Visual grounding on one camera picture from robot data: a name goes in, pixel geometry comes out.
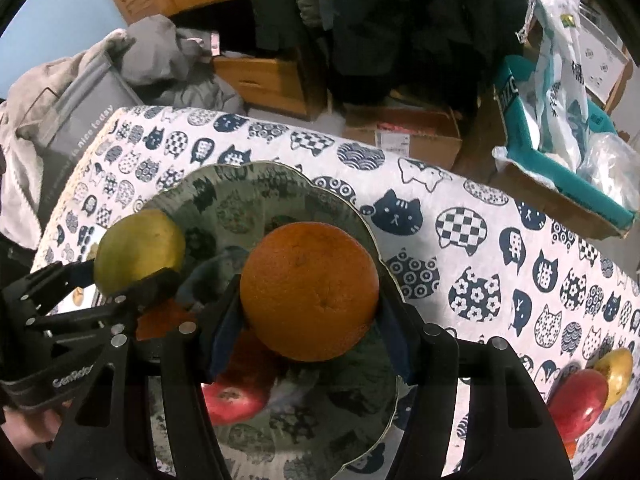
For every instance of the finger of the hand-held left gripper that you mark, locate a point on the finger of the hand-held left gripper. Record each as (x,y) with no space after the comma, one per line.
(60,277)
(150,287)

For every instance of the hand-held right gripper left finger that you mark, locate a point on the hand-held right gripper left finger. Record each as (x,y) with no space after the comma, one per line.
(222,332)

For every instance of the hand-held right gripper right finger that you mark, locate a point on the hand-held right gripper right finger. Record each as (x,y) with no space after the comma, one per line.
(395,340)

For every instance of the yellow-green pear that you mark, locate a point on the yellow-green pear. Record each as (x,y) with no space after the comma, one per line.
(135,250)

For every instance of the red apple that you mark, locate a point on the red apple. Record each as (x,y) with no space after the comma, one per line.
(235,400)
(577,402)

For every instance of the large orange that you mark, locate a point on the large orange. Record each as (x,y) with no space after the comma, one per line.
(310,290)

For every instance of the green glass bowl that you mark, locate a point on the green glass bowl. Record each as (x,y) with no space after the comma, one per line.
(320,410)

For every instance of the small tangerine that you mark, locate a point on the small tangerine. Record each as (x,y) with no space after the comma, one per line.
(571,447)

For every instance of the yellow pear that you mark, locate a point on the yellow pear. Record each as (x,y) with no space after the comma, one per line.
(620,370)

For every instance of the person's left hand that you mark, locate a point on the person's left hand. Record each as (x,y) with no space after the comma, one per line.
(30,427)

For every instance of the cat print tablecloth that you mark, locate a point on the cat print tablecloth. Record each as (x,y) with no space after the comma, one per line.
(475,270)

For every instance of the grey fabric bag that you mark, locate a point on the grey fabric bag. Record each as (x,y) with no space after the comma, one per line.
(85,125)

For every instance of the large cardboard box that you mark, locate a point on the large cardboard box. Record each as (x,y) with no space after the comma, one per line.
(545,195)

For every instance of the cardboard box with red label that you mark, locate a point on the cardboard box with red label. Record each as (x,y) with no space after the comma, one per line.
(400,130)

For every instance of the wooden drawer unit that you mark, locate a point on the wooden drawer unit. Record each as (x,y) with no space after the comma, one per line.
(260,80)

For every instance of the grey clothes pile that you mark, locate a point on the grey clothes pile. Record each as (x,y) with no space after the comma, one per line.
(155,50)

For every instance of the teal crate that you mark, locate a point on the teal crate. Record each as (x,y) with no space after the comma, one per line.
(520,110)

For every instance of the clear plastic bag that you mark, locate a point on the clear plastic bag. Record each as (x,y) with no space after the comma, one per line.
(615,165)

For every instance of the printed plastic bag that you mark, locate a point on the printed plastic bag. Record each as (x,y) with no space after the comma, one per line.
(565,85)

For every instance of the black hooded coat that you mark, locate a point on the black hooded coat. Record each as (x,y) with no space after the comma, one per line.
(425,25)

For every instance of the white patterned box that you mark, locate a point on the white patterned box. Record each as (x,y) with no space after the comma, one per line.
(600,60)

